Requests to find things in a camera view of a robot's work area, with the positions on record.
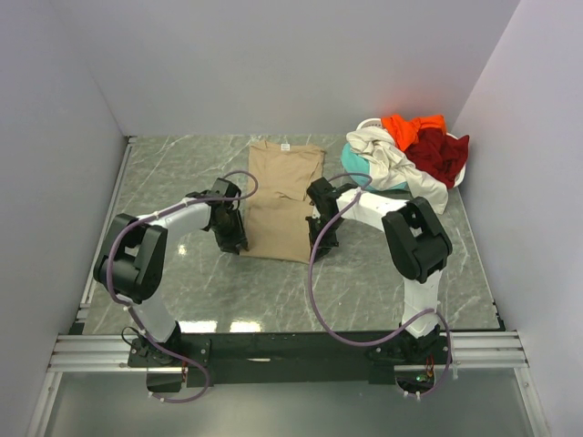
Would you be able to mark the orange shirt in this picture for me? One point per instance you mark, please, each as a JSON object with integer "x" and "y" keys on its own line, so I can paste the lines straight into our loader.
{"x": 406, "y": 132}

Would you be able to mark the black base beam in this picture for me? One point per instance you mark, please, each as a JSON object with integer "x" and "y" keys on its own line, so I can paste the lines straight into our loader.
{"x": 263, "y": 357}

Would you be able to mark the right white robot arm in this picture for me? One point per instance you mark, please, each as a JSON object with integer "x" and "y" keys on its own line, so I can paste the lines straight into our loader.
{"x": 418, "y": 245}

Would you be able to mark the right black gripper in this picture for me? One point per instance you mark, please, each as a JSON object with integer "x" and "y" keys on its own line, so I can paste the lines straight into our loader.
{"x": 311, "y": 235}

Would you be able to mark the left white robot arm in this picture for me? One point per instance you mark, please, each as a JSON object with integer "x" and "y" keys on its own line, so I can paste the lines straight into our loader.
{"x": 132, "y": 256}

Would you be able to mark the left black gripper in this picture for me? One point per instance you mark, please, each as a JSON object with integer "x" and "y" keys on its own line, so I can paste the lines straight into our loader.
{"x": 227, "y": 244}

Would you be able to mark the beige polo shirt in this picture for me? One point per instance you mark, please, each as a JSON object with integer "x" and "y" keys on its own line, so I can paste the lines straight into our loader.
{"x": 275, "y": 216}

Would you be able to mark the white shirt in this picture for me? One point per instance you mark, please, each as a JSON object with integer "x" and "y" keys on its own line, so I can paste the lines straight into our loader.
{"x": 389, "y": 166}

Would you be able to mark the white laundry basket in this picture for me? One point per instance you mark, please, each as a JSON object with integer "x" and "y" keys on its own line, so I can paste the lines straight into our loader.
{"x": 377, "y": 122}

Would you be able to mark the teal shirt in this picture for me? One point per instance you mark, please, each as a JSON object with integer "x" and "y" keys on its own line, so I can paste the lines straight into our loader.
{"x": 353, "y": 163}

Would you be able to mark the dark red shirt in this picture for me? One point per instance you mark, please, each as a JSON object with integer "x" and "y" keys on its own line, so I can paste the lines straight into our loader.
{"x": 439, "y": 155}

